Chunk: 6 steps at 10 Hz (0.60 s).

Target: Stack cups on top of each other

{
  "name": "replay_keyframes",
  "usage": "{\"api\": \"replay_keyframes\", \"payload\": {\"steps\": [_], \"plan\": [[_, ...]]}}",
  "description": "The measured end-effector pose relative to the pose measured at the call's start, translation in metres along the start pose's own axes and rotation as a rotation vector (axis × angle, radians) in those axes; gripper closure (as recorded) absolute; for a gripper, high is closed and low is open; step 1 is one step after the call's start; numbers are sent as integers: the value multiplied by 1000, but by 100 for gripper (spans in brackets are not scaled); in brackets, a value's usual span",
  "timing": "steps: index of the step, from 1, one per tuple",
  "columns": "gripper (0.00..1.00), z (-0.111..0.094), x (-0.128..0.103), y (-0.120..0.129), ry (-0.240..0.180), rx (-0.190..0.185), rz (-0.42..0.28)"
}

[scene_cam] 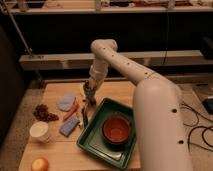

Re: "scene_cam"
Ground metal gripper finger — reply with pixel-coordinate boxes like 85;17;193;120
80;103;88;128
83;103;93;126

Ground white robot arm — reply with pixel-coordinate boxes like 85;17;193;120
89;39;193;171

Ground orange carrot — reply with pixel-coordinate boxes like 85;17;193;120
63;101;79;121

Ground blue sponge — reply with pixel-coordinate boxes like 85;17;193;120
59;116;79;137

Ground light blue cloth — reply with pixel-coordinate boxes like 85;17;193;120
56;93;76;112

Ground green rectangular tray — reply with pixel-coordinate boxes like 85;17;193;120
77;98;136;170

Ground orange bowl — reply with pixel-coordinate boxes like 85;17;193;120
102;116;131;145

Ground dark grape bunch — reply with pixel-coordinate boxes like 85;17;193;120
33;104;59;122

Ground white cup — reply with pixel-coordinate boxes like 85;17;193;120
29;121;50;143

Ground yellow orange fruit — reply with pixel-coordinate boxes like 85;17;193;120
31;158;49;171

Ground wooden shelf beam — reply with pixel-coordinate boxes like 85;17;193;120
19;50;213;71

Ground metal diagonal rod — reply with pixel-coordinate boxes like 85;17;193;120
0;0;45;87

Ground black floor cables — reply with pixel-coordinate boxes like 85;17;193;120
179;99;213;153

